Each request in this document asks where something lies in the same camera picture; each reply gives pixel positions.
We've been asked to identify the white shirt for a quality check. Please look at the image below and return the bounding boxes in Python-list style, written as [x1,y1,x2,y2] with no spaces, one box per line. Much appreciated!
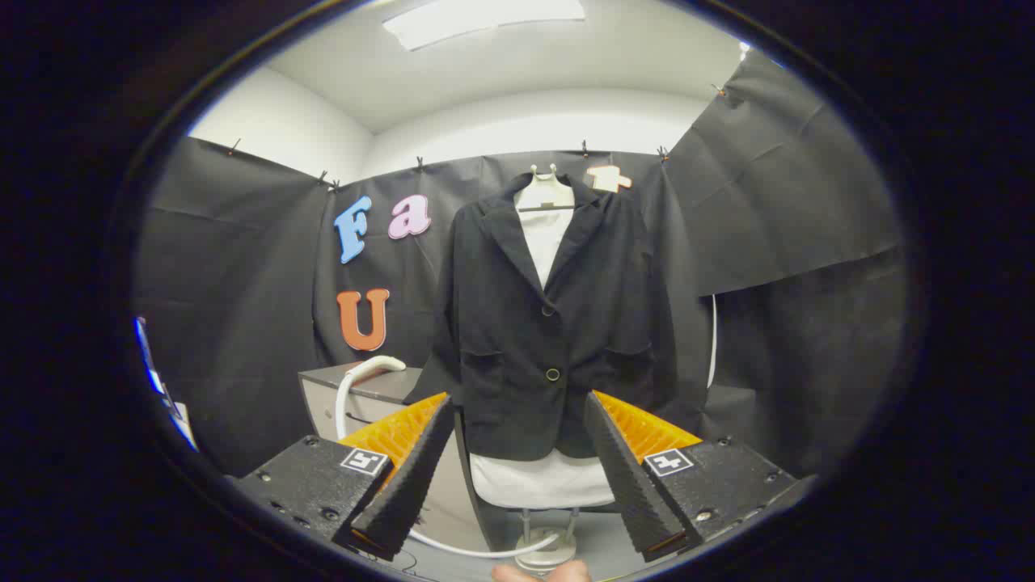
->
[471,206,617,510]

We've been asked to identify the grey cabinet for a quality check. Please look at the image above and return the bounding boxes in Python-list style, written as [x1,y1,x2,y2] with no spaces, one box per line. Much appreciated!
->
[298,361,486,550]

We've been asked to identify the black blazer jacket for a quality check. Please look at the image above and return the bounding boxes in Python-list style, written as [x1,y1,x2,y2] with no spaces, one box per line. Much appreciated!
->
[404,171,712,462]

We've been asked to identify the white and blue equipment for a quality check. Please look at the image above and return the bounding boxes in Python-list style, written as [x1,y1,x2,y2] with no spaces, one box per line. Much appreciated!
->
[133,317,199,452]

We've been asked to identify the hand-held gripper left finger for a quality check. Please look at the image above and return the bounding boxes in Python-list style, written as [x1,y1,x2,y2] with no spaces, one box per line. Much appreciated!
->
[234,392,455,563]

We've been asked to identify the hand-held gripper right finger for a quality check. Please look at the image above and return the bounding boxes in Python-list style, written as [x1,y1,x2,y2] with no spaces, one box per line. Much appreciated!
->
[584,390,817,564]

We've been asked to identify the white steamer stand base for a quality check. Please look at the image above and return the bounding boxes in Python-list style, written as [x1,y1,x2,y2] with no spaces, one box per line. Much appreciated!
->
[516,508,579,575]

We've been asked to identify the black backdrop cloth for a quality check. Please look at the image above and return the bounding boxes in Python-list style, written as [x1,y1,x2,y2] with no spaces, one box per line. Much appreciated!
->
[133,48,906,478]

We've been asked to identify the white clothes hanger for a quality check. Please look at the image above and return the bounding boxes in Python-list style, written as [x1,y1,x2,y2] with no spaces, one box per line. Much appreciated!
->
[514,164,577,213]

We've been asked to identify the ceiling light panel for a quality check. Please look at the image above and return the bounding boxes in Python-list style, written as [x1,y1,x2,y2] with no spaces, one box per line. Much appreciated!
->
[382,0,586,52]

